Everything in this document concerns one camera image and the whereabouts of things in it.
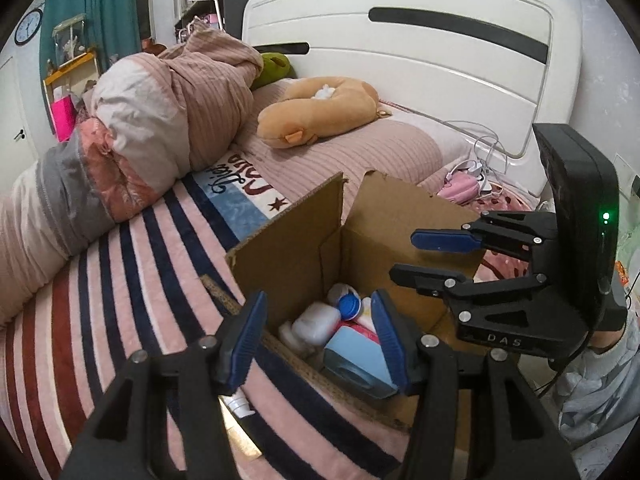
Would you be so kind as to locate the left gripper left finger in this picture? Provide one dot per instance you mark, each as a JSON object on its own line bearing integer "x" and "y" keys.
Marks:
{"x": 161, "y": 417}

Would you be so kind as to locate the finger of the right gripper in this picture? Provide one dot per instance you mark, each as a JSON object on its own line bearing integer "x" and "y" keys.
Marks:
{"x": 445, "y": 283}
{"x": 445, "y": 239}

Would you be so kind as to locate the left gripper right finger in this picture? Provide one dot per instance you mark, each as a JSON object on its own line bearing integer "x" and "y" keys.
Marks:
{"x": 511, "y": 435}

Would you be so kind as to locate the contact lens case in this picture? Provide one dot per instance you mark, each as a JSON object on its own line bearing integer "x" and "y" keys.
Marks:
{"x": 346, "y": 299}

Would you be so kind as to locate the light blue square case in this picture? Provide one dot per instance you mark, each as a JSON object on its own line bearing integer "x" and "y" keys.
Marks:
{"x": 358, "y": 360}

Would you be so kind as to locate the small white spray bottle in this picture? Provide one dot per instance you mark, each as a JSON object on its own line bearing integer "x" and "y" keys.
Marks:
{"x": 238, "y": 404}

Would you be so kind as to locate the white earbuds case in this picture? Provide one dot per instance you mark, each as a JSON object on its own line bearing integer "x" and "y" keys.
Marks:
{"x": 316, "y": 325}

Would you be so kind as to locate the cream yellow label box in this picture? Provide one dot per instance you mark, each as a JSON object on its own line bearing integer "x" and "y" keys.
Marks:
{"x": 364, "y": 318}

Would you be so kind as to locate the pink bottle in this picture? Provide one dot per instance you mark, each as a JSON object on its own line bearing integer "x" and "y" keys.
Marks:
{"x": 355, "y": 327}

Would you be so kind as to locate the pink tape dispenser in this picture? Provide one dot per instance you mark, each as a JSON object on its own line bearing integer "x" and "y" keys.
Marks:
{"x": 296, "y": 345}

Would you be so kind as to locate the grey patterned sleeve forearm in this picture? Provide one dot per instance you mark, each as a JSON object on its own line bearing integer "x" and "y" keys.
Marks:
{"x": 598, "y": 392}

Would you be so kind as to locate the cardboard box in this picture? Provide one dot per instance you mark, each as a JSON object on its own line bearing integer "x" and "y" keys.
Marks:
{"x": 296, "y": 257}

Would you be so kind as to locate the pink ribbed pillow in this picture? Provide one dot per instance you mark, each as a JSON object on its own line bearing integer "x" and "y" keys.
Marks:
{"x": 405, "y": 146}

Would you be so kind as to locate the white headboard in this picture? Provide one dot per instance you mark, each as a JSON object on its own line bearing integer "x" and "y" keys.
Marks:
{"x": 490, "y": 69}

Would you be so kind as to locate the tan plush toy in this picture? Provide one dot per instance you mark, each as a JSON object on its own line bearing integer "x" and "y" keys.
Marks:
{"x": 316, "y": 108}

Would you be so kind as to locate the green plush toy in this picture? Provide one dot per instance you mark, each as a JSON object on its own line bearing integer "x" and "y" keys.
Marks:
{"x": 275, "y": 66}

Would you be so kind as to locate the white door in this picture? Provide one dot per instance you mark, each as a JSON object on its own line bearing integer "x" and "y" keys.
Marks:
{"x": 16, "y": 151}

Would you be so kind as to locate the rolled pink grey duvet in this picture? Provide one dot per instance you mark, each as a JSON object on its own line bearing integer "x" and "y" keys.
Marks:
{"x": 152, "y": 120}

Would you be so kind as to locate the pink bag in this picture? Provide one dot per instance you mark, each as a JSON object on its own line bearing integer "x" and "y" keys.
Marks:
{"x": 64, "y": 115}

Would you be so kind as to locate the yellow cabinet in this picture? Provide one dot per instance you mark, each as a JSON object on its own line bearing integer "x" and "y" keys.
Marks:
{"x": 72, "y": 77}

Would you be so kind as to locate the glass display case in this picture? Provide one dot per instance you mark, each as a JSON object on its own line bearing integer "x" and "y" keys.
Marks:
{"x": 69, "y": 39}

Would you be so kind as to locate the teal curtain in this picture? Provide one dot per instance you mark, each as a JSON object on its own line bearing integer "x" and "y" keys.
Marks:
{"x": 111, "y": 27}

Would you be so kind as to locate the wall clock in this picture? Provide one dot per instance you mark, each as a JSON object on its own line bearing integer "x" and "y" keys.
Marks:
{"x": 27, "y": 28}

